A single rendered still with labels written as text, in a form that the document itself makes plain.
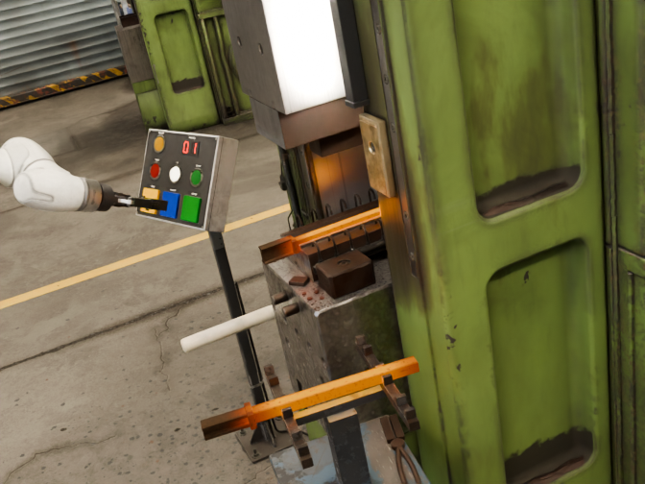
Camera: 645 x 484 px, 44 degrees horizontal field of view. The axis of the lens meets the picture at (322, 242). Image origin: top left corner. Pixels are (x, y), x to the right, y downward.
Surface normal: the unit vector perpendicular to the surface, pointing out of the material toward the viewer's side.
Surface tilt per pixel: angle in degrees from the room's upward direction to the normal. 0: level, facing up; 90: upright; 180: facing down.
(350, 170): 90
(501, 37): 89
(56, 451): 0
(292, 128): 90
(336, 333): 90
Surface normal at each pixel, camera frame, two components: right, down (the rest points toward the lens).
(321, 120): 0.41, 0.33
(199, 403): -0.18, -0.89
